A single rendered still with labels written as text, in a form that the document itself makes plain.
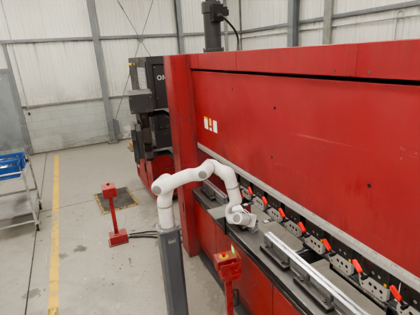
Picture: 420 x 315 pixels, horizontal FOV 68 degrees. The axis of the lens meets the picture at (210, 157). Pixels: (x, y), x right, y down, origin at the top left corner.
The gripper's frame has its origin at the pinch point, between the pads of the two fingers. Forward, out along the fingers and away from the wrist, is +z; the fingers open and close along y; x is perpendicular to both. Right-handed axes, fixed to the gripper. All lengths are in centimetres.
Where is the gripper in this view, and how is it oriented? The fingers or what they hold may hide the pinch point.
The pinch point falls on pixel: (255, 220)
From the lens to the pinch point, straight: 258.2
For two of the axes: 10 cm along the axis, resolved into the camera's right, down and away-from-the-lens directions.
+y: 2.4, -9.7, 1.0
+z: 5.5, 2.2, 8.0
